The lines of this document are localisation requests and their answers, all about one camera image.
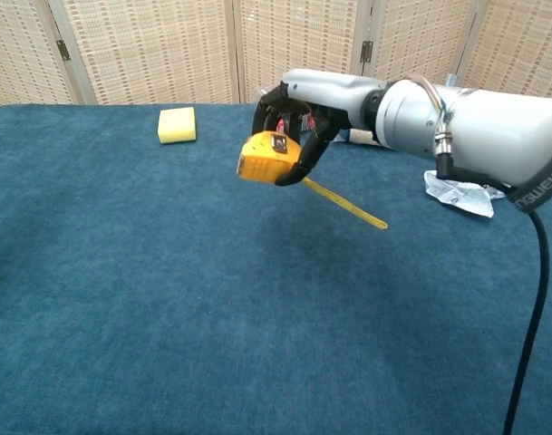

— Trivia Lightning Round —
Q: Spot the white snack bag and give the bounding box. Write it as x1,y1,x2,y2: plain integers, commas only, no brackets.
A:
422,169,508,218

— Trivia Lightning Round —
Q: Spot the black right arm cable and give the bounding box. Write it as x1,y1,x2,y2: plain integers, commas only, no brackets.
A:
501,208,551,435

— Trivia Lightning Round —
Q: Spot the white mayonnaise bottle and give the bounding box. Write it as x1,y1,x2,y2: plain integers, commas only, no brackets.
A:
334,128,386,149

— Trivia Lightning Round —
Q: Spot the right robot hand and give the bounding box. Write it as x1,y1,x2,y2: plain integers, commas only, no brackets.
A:
251,68,388,188

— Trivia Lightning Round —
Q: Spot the woven folding screen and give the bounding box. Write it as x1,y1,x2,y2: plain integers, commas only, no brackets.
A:
0,0,552,112

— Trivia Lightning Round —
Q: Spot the yellow sponge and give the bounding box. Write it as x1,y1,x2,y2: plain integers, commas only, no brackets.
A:
157,106,198,145

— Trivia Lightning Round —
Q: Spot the clear box with black-red items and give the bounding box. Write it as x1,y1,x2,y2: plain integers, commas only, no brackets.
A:
255,81,320,135

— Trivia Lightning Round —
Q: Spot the yellow tape measure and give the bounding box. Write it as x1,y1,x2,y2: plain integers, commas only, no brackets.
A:
236,130,389,231

